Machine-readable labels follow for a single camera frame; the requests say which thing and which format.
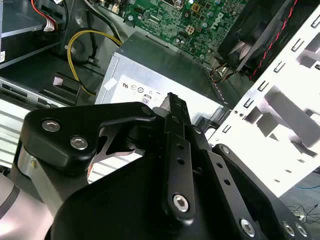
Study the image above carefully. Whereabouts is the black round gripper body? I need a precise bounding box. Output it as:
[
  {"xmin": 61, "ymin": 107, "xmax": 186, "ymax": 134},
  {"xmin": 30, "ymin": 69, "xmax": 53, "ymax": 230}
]
[{"xmin": 46, "ymin": 152, "xmax": 241, "ymax": 240}]

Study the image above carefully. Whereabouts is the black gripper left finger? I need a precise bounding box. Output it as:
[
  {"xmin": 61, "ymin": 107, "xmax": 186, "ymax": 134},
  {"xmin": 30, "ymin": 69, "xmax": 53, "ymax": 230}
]
[{"xmin": 11, "ymin": 92, "xmax": 197, "ymax": 226}]

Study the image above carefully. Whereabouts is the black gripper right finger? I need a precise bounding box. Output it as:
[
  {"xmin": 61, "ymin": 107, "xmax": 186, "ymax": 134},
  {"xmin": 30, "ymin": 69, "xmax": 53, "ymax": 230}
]
[{"xmin": 176, "ymin": 93, "xmax": 313, "ymax": 240}]

